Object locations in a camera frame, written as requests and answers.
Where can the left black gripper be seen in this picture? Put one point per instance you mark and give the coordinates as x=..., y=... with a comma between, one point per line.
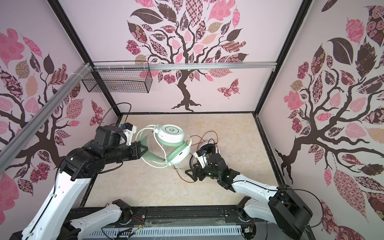
x=136, y=154

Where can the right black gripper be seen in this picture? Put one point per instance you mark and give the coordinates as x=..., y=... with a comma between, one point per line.
x=194, y=170

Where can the mint green white headphones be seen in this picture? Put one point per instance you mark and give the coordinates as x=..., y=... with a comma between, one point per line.
x=175, y=145

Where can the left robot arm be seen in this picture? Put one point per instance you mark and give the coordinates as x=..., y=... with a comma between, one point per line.
x=111, y=145

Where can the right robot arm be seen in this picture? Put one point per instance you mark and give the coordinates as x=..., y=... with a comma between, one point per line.
x=280, y=205

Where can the black white headphones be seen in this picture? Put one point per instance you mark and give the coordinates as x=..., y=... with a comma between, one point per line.
x=211, y=149

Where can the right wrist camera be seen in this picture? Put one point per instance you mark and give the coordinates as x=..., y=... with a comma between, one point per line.
x=201, y=157

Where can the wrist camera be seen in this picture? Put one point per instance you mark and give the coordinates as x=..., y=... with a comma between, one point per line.
x=201, y=157
x=128, y=132

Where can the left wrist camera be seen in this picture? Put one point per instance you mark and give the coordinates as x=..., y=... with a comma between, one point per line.
x=128, y=132

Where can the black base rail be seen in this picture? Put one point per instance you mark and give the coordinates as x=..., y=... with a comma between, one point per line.
x=190, y=216

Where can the white slotted cable duct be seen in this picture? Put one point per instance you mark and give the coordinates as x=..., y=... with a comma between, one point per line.
x=157, y=233

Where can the black wire basket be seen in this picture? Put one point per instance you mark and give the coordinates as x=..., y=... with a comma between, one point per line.
x=119, y=77

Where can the aluminium rail back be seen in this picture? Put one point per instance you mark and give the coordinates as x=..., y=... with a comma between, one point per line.
x=198, y=66

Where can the aluminium rail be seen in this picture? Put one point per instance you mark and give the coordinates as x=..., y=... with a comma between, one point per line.
x=12, y=149
x=198, y=66

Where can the aluminium rail left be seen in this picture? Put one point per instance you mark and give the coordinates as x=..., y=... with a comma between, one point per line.
x=12, y=149

